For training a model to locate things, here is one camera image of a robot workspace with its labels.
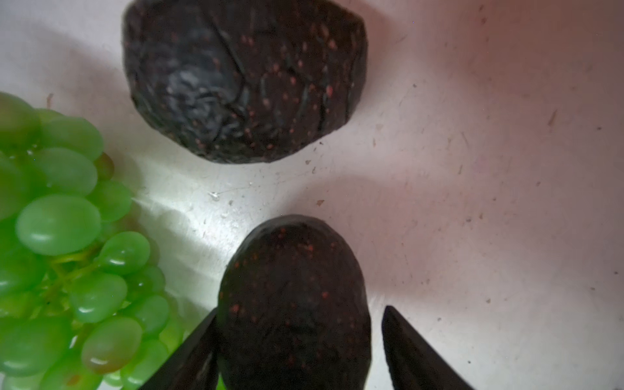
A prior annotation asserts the large dark fake avocado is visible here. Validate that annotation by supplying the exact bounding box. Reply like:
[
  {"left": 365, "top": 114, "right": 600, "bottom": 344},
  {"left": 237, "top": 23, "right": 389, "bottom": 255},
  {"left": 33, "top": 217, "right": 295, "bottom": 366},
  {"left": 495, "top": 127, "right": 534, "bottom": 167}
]
[{"left": 216, "top": 214, "right": 372, "bottom": 389}]

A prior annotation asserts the green fake grape bunch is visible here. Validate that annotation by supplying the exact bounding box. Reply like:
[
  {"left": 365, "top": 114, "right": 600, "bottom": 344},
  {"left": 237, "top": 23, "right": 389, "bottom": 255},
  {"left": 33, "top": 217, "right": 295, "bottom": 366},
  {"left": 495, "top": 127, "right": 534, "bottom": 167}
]
[{"left": 1, "top": 93, "right": 185, "bottom": 389}]

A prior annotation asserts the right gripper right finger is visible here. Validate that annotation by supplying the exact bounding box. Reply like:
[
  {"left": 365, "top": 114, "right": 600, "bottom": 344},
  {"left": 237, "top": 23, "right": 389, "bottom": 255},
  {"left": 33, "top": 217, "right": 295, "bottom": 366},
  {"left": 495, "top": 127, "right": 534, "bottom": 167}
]
[{"left": 381, "top": 305, "right": 473, "bottom": 390}]

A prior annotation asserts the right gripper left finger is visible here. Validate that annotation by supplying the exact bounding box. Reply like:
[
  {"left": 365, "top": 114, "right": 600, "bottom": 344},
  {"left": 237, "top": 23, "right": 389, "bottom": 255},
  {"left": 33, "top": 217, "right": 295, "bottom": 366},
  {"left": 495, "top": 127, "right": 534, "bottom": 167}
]
[{"left": 140, "top": 309, "right": 219, "bottom": 390}]

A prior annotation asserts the small dark fake avocado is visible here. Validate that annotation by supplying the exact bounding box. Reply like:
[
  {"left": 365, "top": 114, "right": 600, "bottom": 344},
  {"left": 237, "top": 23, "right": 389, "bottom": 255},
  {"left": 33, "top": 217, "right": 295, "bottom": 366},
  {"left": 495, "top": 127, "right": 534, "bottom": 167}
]
[{"left": 122, "top": 1, "right": 368, "bottom": 164}]

